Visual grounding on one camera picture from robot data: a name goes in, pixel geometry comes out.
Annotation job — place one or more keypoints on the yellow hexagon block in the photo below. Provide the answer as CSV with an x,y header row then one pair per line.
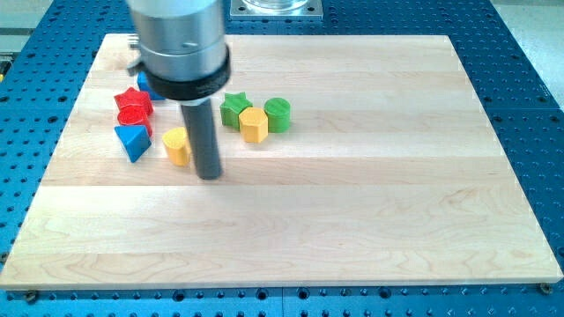
x,y
253,125

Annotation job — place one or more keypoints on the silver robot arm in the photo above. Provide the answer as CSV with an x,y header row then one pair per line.
x,y
182,47

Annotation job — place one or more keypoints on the yellow heart block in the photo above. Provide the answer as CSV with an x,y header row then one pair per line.
x,y
176,143

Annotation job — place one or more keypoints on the green cylinder block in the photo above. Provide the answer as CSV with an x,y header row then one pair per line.
x,y
278,111

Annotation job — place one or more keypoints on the green star block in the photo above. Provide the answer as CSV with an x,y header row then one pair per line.
x,y
231,108

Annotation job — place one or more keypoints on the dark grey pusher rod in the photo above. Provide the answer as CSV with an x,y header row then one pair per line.
x,y
200,126

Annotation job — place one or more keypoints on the light wooden board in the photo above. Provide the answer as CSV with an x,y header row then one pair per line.
x,y
390,174

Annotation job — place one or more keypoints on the blue triangle block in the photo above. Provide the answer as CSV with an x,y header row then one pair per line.
x,y
135,140

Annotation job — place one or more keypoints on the red round block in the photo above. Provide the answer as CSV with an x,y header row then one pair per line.
x,y
135,115

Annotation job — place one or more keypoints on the blue cube block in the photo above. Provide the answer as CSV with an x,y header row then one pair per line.
x,y
143,86

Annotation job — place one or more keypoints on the red star block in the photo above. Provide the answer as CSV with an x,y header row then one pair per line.
x,y
134,98

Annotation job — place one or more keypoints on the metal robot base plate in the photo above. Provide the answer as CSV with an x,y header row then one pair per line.
x,y
254,10

